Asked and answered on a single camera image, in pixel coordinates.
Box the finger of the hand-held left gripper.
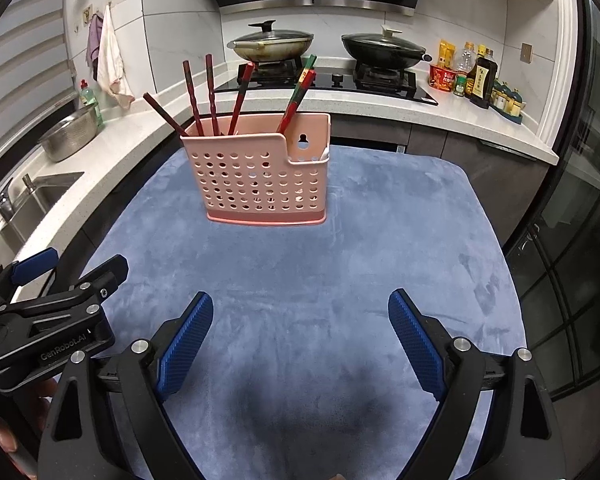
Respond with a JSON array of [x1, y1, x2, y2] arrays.
[[0, 255, 130, 349], [0, 249, 59, 312]]

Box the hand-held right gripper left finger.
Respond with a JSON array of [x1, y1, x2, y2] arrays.
[[39, 291, 215, 480]]

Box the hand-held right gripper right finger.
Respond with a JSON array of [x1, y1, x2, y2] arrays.
[[388, 288, 556, 480]]

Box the pink perforated utensil holder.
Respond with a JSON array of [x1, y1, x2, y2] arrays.
[[180, 113, 332, 228]]

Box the red chopstick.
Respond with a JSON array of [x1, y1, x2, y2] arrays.
[[276, 67, 312, 134], [227, 61, 256, 137]]

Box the green chopstick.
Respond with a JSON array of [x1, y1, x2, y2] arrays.
[[294, 54, 317, 106], [287, 77, 307, 111]]

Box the person's left hand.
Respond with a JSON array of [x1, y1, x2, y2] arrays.
[[0, 379, 57, 469]]

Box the steel kitchen sink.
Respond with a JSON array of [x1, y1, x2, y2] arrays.
[[0, 170, 86, 271]]

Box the blue plush blanket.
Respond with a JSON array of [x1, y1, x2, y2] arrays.
[[82, 145, 528, 480]]

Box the steel colander bowl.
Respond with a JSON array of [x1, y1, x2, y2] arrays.
[[37, 105, 103, 163]]

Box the white kitchen countertop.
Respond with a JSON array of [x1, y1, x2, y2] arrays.
[[0, 67, 561, 281]]

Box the green dish soap bottle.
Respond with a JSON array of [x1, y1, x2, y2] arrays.
[[79, 79, 103, 128]]

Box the white window blinds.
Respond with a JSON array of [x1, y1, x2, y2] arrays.
[[0, 0, 76, 161]]

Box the white hanging towel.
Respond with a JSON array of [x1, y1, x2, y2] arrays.
[[97, 5, 135, 111]]

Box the purple hanging cloth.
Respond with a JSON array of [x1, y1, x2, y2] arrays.
[[86, 14, 105, 81]]

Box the black framed glass door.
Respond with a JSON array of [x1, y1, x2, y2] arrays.
[[505, 0, 600, 401]]

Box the spice jar rack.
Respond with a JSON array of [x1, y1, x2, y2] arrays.
[[490, 80, 528, 126]]

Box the black gas stove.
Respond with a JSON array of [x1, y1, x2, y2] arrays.
[[212, 57, 438, 106]]

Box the red instant noodle bowl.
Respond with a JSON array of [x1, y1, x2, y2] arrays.
[[428, 64, 456, 93]]

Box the dark soy sauce bottle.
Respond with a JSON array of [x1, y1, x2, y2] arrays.
[[467, 47, 498, 103]]

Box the tan wok with glass lid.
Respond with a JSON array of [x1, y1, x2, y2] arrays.
[[227, 20, 316, 61]]

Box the clear plastic bottle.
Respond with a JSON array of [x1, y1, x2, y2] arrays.
[[452, 42, 478, 73]]

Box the black wok with glass lid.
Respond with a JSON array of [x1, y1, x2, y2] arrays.
[[341, 25, 433, 71]]

